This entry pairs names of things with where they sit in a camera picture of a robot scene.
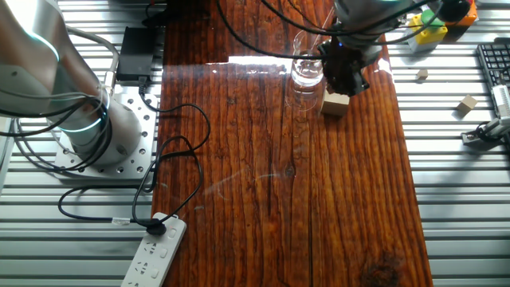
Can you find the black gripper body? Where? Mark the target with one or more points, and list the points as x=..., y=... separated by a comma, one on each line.
x=342, y=57

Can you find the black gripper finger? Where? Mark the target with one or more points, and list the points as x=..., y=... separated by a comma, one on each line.
x=335, y=83
x=355, y=84

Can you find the clear glass beaker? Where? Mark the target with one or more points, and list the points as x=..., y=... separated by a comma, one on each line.
x=304, y=73

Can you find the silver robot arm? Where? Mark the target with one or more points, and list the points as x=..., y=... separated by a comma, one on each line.
x=40, y=60

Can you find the large light wooden block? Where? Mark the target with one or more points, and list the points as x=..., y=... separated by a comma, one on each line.
x=334, y=104

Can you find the small wooden cube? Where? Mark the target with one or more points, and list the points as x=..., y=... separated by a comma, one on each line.
x=467, y=103
x=422, y=74

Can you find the yellow box green button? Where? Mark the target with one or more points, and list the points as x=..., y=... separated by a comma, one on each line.
x=428, y=34

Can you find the orange box red button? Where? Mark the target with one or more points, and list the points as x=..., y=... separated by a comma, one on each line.
x=470, y=18

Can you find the black keyboard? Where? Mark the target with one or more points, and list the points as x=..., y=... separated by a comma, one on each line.
x=494, y=60

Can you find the black power adapter brick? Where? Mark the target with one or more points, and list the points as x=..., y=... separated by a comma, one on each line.
x=136, y=53

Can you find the white power strip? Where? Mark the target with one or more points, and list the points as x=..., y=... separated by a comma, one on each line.
x=153, y=255

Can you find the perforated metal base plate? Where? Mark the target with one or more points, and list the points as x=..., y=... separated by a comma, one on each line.
x=135, y=159

